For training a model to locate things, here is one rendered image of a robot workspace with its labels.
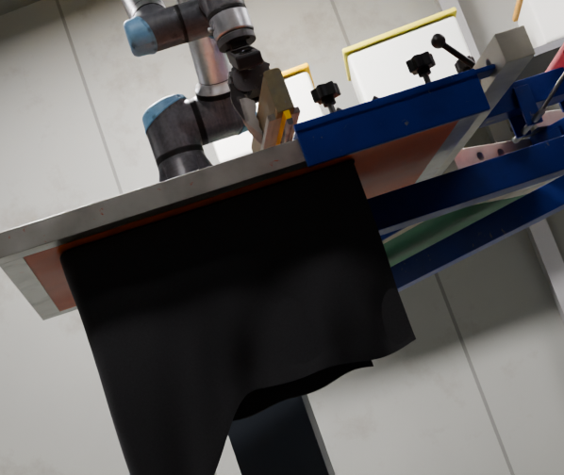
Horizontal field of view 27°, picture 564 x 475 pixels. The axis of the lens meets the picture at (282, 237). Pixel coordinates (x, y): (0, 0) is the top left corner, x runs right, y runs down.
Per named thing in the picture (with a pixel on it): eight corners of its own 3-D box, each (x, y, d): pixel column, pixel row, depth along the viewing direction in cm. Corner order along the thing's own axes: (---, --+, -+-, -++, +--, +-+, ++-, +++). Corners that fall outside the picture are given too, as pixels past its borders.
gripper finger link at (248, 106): (263, 152, 213) (254, 105, 215) (266, 142, 208) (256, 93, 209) (246, 155, 213) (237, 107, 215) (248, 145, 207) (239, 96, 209)
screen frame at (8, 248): (-6, 260, 170) (-13, 236, 171) (42, 320, 227) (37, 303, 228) (489, 103, 182) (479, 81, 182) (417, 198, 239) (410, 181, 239)
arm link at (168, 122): (156, 169, 281) (139, 118, 284) (209, 152, 283) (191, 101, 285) (153, 155, 269) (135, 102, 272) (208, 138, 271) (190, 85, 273)
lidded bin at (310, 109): (336, 146, 494) (315, 90, 499) (330, 122, 455) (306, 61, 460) (231, 185, 496) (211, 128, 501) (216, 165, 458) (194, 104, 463)
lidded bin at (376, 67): (474, 95, 491) (452, 38, 496) (480, 67, 452) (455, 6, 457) (368, 135, 493) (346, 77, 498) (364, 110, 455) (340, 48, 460)
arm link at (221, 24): (248, 3, 212) (206, 15, 211) (257, 24, 211) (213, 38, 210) (246, 19, 219) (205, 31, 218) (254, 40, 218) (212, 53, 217)
